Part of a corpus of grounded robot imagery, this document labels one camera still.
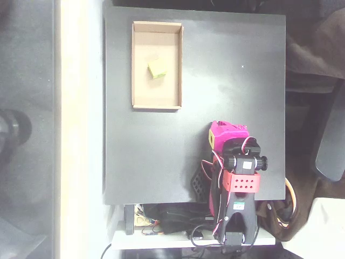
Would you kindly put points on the magenta gripper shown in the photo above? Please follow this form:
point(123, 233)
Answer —
point(226, 133)

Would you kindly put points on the yellow-green cube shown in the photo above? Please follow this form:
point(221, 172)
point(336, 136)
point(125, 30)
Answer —
point(157, 68)

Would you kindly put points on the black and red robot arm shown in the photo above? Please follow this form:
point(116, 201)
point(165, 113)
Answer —
point(240, 183)

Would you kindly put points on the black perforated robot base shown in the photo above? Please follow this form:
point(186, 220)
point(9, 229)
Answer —
point(199, 183)

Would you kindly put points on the shallow cardboard box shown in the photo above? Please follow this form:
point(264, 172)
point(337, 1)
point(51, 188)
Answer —
point(156, 91)

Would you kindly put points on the black power adapter bundle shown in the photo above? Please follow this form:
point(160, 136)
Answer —
point(180, 218)

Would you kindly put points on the dark brown bag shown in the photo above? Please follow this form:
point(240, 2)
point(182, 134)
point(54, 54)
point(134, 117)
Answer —
point(304, 189)

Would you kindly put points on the black plug connector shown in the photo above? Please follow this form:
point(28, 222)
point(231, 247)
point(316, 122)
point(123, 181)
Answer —
point(196, 234)

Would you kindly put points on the grey office chair armrest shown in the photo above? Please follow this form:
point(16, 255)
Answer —
point(330, 135)

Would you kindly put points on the tan controller circuit board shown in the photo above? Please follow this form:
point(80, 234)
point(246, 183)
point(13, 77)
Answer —
point(143, 217)

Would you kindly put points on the brown jacket cloth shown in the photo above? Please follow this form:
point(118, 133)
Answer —
point(315, 54)

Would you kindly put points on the white shelf board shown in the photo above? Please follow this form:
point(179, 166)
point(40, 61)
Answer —
point(161, 240)

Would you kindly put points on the black table clamp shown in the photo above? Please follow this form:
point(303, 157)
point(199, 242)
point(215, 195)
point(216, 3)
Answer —
point(129, 219)

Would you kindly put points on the white cloth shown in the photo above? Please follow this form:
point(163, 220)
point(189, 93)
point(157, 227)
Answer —
point(320, 232)

